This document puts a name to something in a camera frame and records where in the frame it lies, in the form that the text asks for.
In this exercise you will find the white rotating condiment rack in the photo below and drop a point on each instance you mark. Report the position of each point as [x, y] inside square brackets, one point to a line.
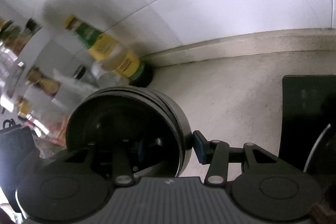
[20, 51]

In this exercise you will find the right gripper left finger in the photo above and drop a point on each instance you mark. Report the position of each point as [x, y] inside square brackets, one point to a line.
[122, 173]

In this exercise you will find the black gas stove burner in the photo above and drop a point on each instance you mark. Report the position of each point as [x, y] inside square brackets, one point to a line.
[308, 125]

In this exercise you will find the purple neck clear bottle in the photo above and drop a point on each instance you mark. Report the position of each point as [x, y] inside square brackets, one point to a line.
[60, 87]

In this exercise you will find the yellow green label bottle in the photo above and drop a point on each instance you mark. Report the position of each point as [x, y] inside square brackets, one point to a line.
[110, 54]

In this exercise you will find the steel bowl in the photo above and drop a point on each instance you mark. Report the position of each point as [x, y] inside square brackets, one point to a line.
[144, 127]

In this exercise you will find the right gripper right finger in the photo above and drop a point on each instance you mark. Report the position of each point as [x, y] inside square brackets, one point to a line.
[214, 153]

